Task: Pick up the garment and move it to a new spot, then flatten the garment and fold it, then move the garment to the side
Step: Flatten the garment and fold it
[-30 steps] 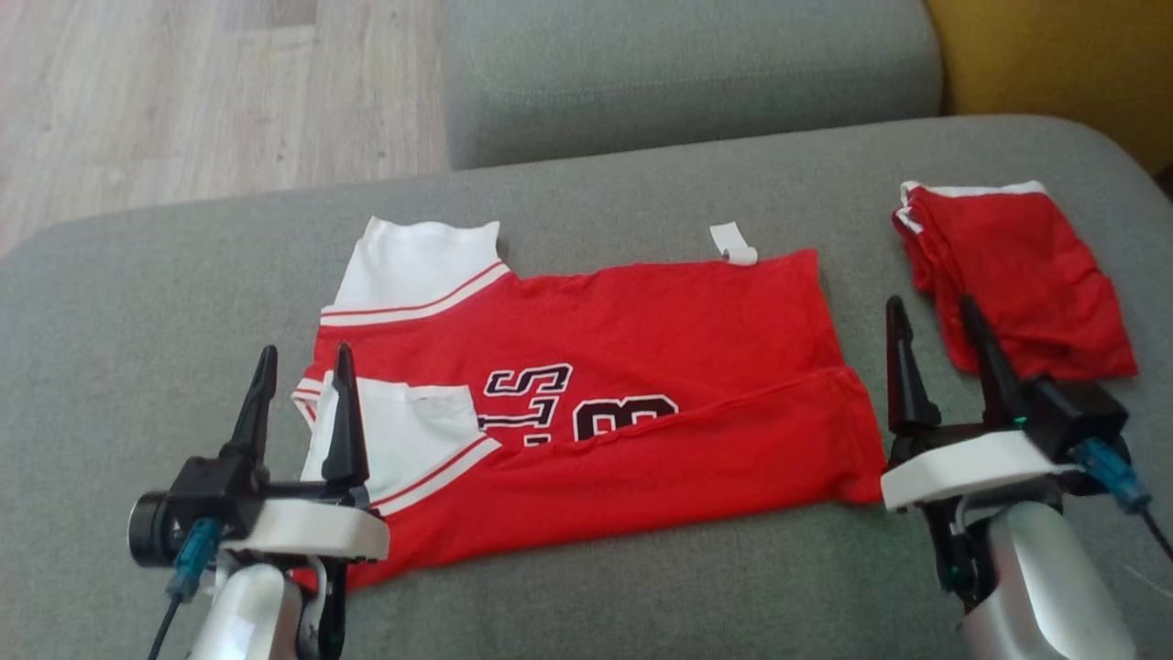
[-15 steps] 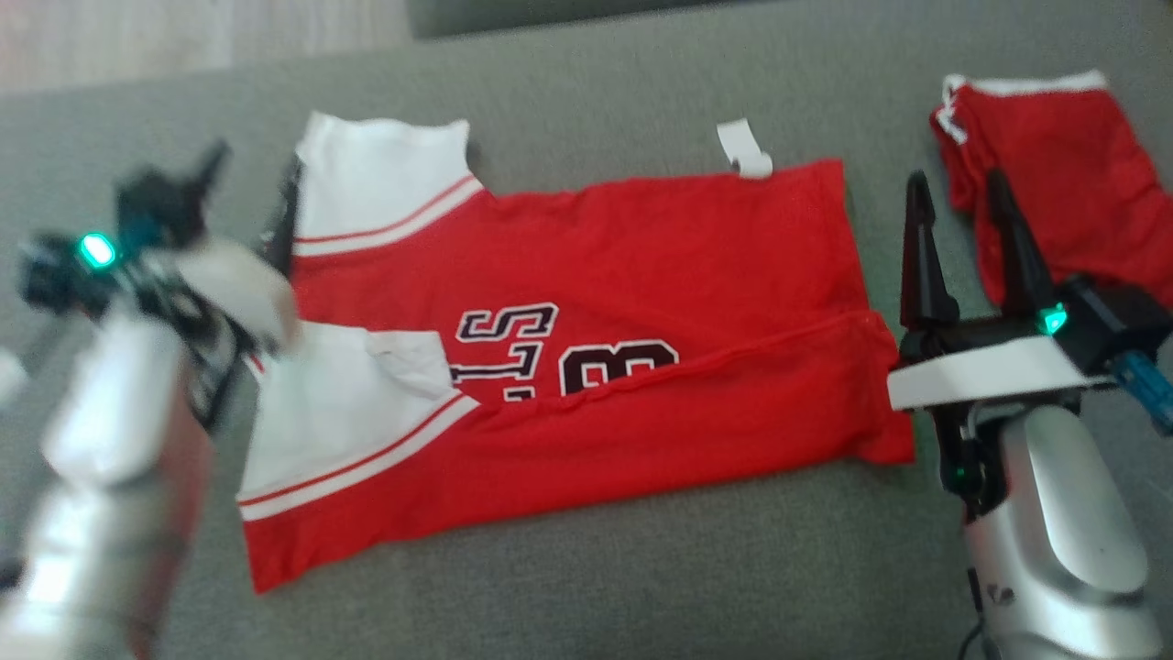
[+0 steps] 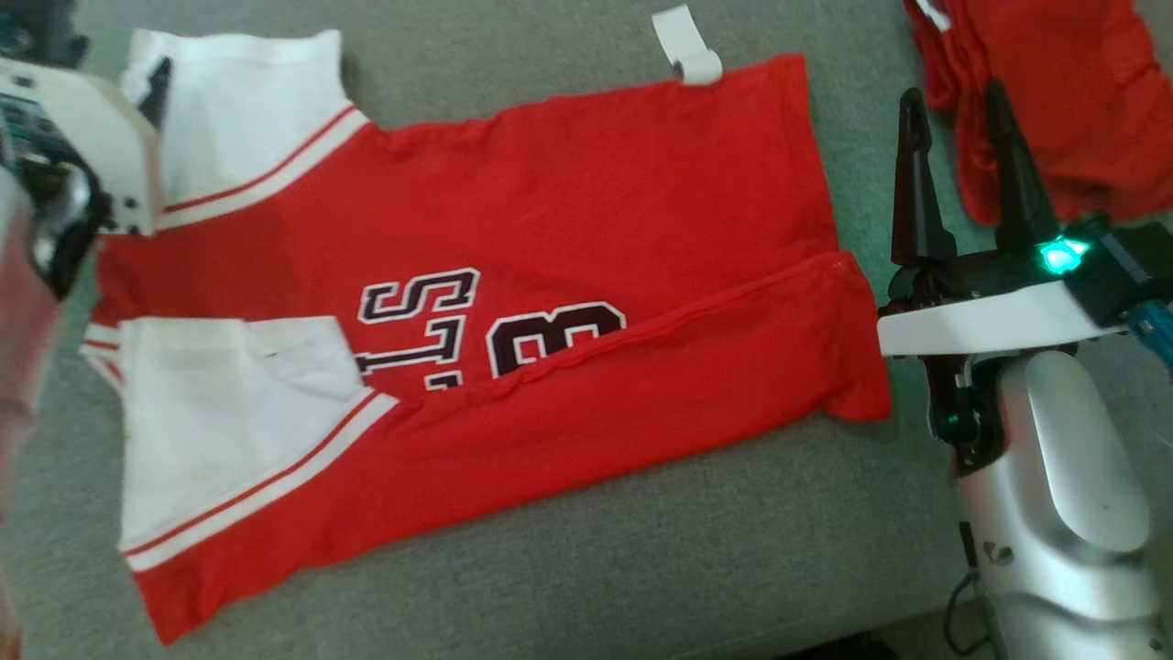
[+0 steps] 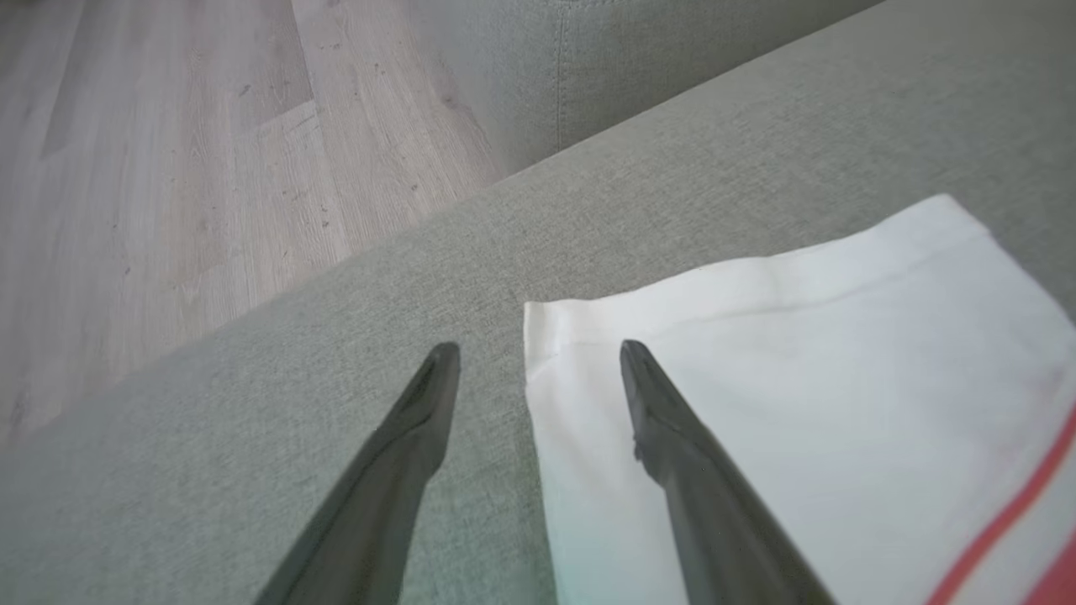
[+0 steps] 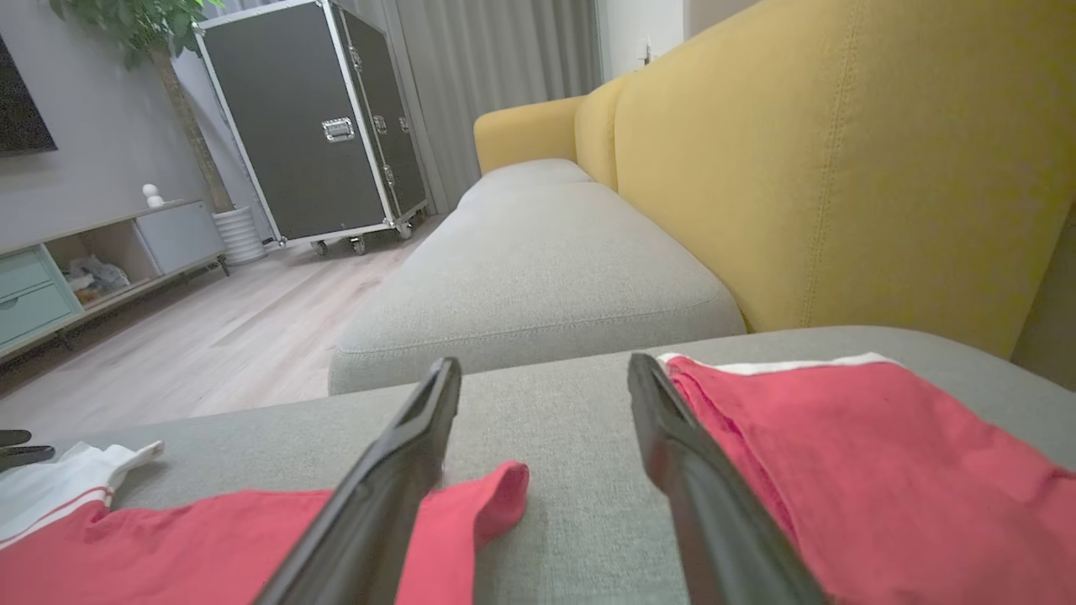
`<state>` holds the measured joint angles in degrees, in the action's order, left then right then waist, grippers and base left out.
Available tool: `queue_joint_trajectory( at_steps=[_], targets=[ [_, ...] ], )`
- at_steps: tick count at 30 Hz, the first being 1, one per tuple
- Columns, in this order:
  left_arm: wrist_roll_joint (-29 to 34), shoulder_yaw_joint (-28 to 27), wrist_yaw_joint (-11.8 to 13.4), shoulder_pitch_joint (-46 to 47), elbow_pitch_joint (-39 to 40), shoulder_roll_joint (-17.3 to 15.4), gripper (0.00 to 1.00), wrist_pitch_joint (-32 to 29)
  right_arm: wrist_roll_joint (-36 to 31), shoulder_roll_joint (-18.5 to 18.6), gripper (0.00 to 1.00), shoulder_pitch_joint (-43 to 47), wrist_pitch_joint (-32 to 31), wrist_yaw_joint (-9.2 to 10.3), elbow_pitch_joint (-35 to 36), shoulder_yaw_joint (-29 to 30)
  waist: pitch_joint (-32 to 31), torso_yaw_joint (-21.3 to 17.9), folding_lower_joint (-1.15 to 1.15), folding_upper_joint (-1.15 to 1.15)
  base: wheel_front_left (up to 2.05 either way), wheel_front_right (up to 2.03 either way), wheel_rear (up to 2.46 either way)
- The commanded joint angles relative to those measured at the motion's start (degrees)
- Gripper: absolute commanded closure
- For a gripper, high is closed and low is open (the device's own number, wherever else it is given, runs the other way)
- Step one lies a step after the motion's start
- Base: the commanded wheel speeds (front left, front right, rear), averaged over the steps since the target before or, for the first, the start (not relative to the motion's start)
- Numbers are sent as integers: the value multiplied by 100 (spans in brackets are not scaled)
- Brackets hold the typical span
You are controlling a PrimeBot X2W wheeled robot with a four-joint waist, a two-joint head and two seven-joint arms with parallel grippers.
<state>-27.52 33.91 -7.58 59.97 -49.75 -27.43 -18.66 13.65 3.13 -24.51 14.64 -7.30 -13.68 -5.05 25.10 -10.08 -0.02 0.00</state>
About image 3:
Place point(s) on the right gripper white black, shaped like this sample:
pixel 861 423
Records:
pixel 971 321

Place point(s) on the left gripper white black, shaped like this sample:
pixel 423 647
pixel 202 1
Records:
pixel 101 137

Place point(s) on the red mesh garment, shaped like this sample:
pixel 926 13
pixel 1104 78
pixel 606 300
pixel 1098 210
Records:
pixel 1081 101

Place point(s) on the red white sports jersey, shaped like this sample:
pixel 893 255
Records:
pixel 596 202

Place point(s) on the grey sofa seat cushion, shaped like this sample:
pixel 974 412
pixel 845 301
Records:
pixel 641 568

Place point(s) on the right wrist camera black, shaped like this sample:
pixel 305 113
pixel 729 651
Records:
pixel 1132 266

